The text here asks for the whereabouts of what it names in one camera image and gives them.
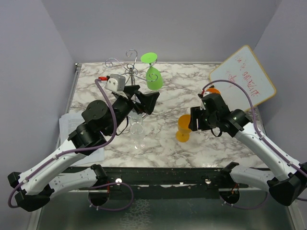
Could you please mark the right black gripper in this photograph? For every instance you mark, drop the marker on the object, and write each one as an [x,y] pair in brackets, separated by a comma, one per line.
[196,112]

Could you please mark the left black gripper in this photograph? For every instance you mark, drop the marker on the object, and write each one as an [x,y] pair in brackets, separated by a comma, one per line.
[147,101]

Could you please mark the green plastic wine glass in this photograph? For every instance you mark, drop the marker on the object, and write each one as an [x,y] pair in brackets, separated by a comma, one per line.
[153,76]

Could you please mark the yellow-orange plastic wine glass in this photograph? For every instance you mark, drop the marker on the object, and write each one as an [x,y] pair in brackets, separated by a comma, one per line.
[182,135]

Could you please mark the tall clear wine glass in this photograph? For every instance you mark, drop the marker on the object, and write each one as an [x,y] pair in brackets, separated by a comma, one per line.
[137,135]

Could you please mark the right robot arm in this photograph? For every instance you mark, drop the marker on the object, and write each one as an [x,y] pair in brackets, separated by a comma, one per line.
[286,178]

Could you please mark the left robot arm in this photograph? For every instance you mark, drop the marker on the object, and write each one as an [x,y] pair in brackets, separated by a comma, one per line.
[35,187]

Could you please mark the orange plastic wine glass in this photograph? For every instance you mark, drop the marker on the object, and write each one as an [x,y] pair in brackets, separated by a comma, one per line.
[212,90]

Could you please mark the chrome wine glass rack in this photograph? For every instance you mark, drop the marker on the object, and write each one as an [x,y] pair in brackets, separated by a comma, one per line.
[130,73]

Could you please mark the short clear glass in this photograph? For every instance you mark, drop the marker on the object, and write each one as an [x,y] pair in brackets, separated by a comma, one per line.
[135,119]

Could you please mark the printed paper sheets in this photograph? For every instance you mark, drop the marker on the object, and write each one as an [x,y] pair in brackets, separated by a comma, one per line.
[71,126]

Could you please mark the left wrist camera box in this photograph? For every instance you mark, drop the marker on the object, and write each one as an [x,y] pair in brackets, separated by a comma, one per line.
[115,83]

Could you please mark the whiteboard with yellow frame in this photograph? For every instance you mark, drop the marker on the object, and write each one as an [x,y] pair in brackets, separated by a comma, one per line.
[244,69]

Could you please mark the black front mounting rail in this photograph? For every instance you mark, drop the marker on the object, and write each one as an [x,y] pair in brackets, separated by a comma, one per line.
[128,183]

